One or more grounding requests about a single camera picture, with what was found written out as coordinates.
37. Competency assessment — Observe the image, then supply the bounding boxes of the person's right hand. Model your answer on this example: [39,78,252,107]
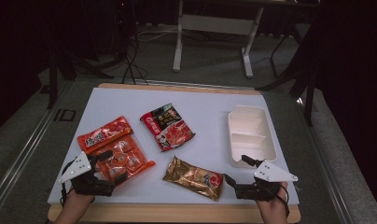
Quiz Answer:
[255,181,289,219]

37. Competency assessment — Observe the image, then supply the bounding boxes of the wooden table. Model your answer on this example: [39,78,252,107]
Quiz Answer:
[47,82,302,224]

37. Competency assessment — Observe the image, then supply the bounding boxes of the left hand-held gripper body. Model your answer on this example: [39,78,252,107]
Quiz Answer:
[57,151,116,197]

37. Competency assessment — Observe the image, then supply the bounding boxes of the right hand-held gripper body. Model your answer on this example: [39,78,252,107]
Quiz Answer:
[234,159,299,201]

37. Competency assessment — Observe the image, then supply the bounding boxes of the gold foil packet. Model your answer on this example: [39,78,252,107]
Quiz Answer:
[162,155,225,202]

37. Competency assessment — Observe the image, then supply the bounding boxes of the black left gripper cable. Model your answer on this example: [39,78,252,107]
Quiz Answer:
[60,161,77,208]

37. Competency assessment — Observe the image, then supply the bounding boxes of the black floor cables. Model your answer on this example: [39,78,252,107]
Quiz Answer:
[120,29,150,86]

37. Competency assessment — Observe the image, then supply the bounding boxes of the red and black soup packet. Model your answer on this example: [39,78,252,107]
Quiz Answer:
[139,103,196,153]

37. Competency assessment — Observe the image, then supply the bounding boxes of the clear orange bag of sachets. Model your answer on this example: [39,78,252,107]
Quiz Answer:
[91,133,156,188]

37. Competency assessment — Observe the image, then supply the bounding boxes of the white plastic tray container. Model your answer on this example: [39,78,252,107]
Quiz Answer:
[227,105,278,169]

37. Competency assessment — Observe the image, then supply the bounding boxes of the black chair frame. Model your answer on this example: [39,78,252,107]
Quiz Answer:
[255,18,323,127]

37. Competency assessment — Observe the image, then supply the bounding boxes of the white metal desk frame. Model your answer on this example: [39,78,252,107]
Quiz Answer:
[172,0,266,79]

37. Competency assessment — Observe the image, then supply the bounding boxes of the person's left hand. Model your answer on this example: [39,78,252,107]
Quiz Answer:
[63,188,96,214]

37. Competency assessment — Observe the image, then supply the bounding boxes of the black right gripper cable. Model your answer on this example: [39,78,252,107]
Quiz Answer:
[274,182,291,218]

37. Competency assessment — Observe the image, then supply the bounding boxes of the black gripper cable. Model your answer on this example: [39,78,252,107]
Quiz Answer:
[60,161,77,208]
[274,182,291,218]

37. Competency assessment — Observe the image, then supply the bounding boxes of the black metal stand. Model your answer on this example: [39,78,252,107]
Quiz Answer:
[46,0,115,110]

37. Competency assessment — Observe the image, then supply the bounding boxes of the white table mat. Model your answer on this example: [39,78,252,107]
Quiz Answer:
[47,87,300,206]

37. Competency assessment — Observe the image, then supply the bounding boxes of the white floor cable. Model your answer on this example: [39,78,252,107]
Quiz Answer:
[133,28,179,43]

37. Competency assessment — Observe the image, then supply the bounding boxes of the orange red seasoning packet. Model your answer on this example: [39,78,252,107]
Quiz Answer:
[77,115,134,155]

